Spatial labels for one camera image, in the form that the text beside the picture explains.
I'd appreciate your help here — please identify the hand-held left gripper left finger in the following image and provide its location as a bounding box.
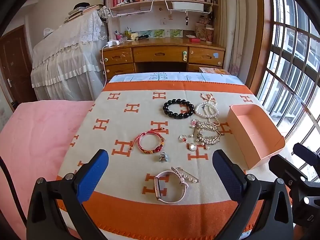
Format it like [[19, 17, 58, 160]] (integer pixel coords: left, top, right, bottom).
[[26, 149, 110, 240]]

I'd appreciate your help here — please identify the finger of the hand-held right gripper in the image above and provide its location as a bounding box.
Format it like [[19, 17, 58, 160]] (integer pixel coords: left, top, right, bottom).
[[269, 154, 309, 188], [292, 142, 320, 167]]

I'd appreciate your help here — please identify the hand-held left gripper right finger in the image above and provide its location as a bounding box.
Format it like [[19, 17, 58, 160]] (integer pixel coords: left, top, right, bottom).
[[212, 149, 294, 240]]

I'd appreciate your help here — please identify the gold pearl hair comb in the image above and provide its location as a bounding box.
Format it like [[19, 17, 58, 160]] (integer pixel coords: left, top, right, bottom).
[[191, 121, 225, 151]]

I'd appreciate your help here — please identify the pink cardboard box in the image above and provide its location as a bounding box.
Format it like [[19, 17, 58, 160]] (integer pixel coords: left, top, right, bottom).
[[227, 104, 286, 170]]

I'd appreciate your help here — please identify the red string bracelet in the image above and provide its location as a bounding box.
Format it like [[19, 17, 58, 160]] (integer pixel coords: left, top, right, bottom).
[[130, 128, 168, 154]]

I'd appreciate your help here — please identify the pink smartwatch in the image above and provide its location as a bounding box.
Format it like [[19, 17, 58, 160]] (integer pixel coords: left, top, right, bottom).
[[154, 170, 188, 204]]

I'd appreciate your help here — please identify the white pearl necklace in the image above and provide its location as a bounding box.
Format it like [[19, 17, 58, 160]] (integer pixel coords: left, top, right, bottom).
[[195, 102, 221, 126]]

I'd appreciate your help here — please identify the black bead bracelet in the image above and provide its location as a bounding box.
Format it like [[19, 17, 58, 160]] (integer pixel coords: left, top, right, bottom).
[[163, 99, 195, 120]]

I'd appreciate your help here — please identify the pearl pin brooch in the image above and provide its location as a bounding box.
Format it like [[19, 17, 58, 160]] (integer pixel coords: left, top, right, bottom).
[[171, 166, 200, 183]]

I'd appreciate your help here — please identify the orange patterned blanket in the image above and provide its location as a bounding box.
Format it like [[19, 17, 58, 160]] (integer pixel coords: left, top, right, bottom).
[[56, 80, 294, 240]]

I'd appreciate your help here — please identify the pink blanket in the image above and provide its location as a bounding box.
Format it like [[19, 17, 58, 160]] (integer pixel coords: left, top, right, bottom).
[[0, 100, 95, 240]]

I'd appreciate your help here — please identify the window with metal grille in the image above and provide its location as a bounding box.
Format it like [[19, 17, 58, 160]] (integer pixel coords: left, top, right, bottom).
[[256, 0, 320, 183]]

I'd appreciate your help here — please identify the orange magazine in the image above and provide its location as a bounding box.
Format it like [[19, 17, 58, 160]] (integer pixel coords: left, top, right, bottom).
[[199, 67, 232, 76]]

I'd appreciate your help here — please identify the light blue printed sheet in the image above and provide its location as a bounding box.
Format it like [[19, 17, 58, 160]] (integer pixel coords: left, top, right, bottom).
[[110, 72, 244, 85]]

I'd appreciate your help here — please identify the piano under white lace cover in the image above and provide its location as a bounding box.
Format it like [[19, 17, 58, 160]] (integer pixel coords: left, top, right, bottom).
[[30, 9, 108, 101]]

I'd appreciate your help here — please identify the brown wooden door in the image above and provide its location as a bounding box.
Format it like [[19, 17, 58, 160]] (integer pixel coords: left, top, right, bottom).
[[0, 25, 38, 113]]

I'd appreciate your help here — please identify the wooden desk with drawers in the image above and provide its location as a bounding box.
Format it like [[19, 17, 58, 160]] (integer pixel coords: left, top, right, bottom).
[[100, 37, 226, 81]]

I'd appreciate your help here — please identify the pale floral curtain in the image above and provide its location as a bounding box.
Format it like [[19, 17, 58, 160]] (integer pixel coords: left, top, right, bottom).
[[220, 0, 250, 77]]

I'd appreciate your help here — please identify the floral box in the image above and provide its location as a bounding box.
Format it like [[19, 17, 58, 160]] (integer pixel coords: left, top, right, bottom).
[[195, 21, 208, 40]]

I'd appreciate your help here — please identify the wooden bookshelf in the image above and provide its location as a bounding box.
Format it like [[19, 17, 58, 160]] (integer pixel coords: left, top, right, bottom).
[[104, 0, 222, 40]]

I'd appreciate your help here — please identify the stack of books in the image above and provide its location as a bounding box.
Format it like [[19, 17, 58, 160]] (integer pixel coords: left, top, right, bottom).
[[64, 2, 104, 24]]

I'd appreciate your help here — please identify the black cable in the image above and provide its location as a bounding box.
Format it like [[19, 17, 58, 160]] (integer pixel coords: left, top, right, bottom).
[[0, 155, 28, 230]]

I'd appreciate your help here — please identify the white cable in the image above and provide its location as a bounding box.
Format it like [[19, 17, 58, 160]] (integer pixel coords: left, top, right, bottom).
[[100, 45, 108, 85]]

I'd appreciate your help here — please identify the white wire basket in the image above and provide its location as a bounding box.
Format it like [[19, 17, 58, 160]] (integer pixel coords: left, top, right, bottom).
[[108, 0, 154, 18], [164, 0, 213, 14]]

